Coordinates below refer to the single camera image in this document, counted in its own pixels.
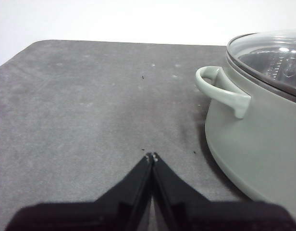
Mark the glass lid with green knob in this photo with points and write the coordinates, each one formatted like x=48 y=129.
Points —
x=270 y=60

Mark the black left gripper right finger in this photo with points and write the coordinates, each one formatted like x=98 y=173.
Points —
x=210 y=216

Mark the pale green electric steamer pot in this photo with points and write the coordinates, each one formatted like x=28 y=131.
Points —
x=258 y=144

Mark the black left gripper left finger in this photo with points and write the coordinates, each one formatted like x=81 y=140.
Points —
x=90 y=216

